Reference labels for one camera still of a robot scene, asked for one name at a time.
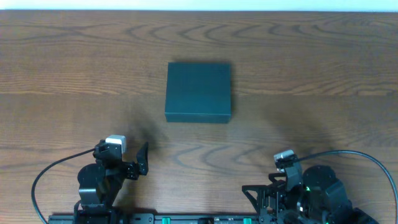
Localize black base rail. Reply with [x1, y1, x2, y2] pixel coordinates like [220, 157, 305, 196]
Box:
[47, 213, 262, 224]

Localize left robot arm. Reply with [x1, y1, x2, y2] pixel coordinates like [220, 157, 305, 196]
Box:
[73, 140, 149, 223]

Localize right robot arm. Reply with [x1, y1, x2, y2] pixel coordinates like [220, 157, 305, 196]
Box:
[242, 162, 377, 224]

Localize black gift box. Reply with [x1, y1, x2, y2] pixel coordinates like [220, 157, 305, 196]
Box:
[165, 62, 232, 123]

